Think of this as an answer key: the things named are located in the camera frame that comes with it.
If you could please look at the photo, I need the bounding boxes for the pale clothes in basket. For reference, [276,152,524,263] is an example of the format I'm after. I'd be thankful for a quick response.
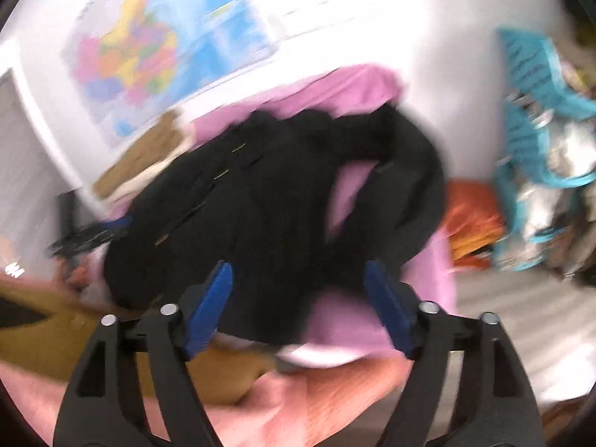
[512,116,596,238]

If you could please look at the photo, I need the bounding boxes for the person's bare leg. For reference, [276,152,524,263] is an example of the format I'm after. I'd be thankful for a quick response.
[0,354,415,447]

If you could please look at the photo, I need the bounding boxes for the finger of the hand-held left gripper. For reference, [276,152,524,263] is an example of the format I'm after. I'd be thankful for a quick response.
[100,216,135,239]

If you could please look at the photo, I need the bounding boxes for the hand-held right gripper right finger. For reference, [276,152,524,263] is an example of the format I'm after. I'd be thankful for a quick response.
[363,260,546,447]

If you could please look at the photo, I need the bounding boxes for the person's left hand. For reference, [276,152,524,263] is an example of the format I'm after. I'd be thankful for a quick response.
[60,261,101,294]

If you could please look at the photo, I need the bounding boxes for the white cloth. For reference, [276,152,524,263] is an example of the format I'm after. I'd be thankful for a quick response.
[109,174,164,210]

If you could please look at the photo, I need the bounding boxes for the orange cloth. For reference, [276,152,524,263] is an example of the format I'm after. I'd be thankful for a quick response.
[444,179,508,268]

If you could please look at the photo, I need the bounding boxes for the black garment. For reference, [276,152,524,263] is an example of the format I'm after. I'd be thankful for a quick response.
[102,102,445,350]

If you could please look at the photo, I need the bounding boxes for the mustard cloth pile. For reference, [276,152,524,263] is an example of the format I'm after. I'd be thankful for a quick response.
[93,111,196,201]

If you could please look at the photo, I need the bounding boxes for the teal plastic basket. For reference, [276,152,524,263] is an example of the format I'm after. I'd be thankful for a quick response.
[494,28,596,271]

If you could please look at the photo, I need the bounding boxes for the person's left forearm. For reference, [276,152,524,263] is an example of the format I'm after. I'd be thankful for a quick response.
[0,275,140,317]

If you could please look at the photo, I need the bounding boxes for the colourful wall map poster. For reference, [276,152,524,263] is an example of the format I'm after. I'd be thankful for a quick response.
[63,0,275,147]

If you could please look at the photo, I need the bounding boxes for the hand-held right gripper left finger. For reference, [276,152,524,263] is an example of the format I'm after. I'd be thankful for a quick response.
[52,261,234,447]

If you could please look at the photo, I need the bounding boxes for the person's mustard shorts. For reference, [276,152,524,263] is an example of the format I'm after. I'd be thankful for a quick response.
[0,289,280,406]

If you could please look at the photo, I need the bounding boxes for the grey door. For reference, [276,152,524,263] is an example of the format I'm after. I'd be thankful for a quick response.
[0,70,63,252]

